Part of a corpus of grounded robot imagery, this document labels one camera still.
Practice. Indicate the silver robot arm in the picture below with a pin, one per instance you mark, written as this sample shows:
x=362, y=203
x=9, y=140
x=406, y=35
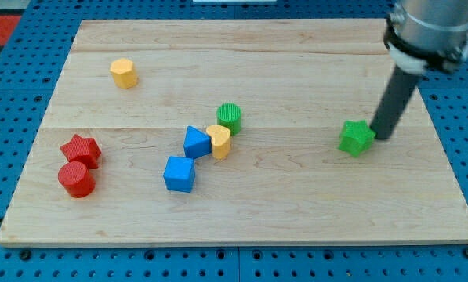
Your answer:
x=428, y=34

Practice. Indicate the yellow heart block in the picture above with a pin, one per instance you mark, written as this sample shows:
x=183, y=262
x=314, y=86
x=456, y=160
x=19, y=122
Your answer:
x=220, y=141

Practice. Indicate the green star block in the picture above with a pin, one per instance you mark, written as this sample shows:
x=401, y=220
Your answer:
x=356, y=137

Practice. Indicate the red star block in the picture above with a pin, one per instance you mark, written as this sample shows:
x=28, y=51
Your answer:
x=82, y=149

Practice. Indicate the green cylinder block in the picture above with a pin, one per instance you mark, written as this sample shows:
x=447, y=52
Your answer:
x=228, y=115

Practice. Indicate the blue triangle block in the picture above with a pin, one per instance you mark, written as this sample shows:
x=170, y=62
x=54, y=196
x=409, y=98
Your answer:
x=196, y=143

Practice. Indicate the blue cube block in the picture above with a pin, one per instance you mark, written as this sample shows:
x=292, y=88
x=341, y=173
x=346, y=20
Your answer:
x=179, y=174

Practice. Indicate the wooden board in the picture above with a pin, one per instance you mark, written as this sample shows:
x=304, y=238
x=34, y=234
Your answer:
x=284, y=181

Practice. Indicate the yellow hexagon block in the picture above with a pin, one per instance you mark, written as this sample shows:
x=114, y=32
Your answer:
x=123, y=72

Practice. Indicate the red cylinder block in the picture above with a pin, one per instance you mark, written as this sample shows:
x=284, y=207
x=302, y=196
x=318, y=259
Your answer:
x=76, y=179

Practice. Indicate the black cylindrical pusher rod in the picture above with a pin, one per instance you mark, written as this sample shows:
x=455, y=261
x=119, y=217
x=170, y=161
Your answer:
x=395, y=98

